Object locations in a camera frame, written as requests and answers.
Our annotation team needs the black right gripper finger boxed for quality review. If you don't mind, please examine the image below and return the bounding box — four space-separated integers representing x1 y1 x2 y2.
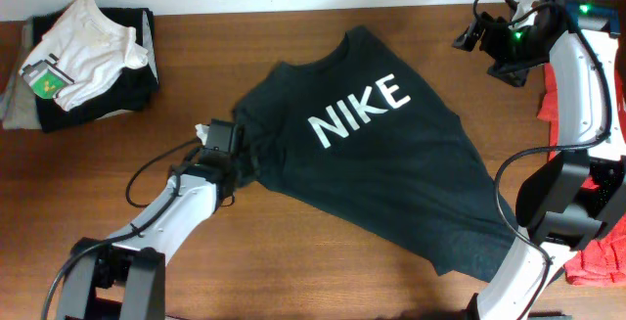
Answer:
452 20 484 51
487 62 530 87

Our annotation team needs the dark green Nike t-shirt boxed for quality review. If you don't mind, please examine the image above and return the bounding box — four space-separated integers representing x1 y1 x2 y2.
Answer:
233 26 515 282

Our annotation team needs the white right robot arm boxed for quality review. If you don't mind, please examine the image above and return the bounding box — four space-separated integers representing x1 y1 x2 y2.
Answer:
454 0 625 320

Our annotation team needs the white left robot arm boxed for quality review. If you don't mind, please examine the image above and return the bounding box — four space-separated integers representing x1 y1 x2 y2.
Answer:
41 134 240 319

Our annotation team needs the black folded garment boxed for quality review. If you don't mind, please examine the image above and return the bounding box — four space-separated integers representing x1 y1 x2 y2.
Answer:
35 8 159 133

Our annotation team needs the white folded t-shirt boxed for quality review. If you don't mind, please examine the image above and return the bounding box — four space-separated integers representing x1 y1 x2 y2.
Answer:
19 0 148 112

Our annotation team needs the red t-shirt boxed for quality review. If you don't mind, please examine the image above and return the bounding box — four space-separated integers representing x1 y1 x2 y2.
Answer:
537 64 625 287

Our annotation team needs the grey folded garment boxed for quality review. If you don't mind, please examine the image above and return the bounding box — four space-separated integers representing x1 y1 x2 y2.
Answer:
1 19 41 130

